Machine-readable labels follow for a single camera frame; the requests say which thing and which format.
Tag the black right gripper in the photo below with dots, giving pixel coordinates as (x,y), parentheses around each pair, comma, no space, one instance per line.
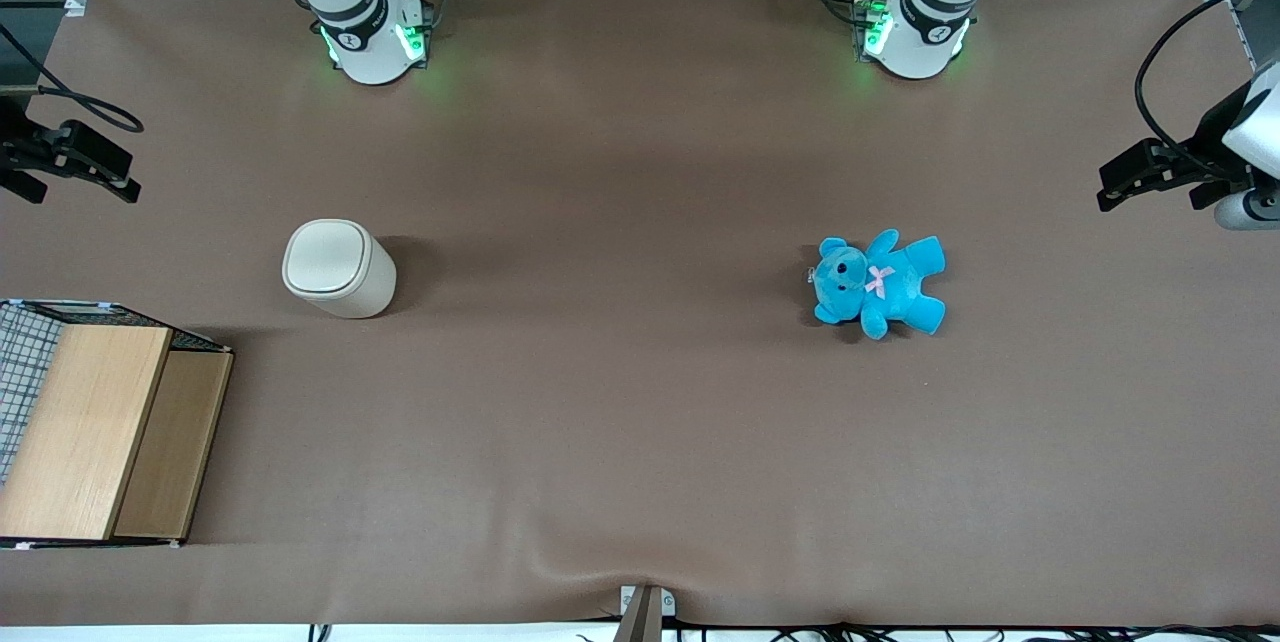
(14,148)

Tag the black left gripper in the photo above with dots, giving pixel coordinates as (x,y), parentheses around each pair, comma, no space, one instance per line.
(1210,144)

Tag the cream trash can with lid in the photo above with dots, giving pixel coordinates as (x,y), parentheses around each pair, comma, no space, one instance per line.
(335,272)

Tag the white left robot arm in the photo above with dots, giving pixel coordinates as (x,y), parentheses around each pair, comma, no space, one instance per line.
(915,47)

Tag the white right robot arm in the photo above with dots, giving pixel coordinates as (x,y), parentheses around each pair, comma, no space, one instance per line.
(370,47)

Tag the blue teddy bear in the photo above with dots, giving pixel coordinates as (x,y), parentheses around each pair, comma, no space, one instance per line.
(895,287)

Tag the light wooden board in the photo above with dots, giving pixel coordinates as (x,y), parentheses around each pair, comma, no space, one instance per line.
(85,432)

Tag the darker wooden board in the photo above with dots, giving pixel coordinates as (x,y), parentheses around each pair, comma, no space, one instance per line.
(170,452)

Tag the brown table mat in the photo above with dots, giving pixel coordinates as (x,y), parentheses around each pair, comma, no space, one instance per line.
(640,422)

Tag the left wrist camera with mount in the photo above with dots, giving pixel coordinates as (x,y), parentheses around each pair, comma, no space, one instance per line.
(1250,212)

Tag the metal camera stand bracket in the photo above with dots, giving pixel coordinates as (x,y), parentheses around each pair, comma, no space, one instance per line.
(645,612)

